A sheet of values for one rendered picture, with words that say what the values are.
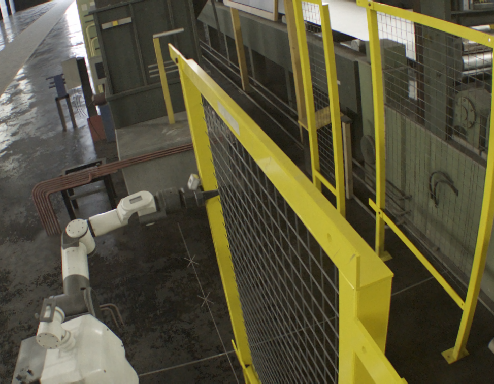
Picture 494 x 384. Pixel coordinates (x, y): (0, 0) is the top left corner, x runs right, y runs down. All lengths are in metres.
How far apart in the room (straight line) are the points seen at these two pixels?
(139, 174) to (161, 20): 1.56
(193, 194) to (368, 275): 1.19
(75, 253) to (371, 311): 1.19
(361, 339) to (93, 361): 0.86
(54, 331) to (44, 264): 3.14
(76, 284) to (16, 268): 2.99
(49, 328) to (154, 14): 4.02
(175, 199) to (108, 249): 2.61
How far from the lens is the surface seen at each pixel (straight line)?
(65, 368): 1.30
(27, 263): 4.50
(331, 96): 3.25
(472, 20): 3.37
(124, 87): 5.03
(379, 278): 0.55
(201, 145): 1.64
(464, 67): 3.35
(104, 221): 1.69
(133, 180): 4.54
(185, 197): 1.68
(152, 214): 1.68
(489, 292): 3.34
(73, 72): 6.84
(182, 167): 4.55
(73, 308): 1.50
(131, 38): 4.93
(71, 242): 1.64
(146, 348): 3.22
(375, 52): 2.94
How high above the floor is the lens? 2.26
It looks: 28 degrees down
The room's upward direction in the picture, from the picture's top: 9 degrees counter-clockwise
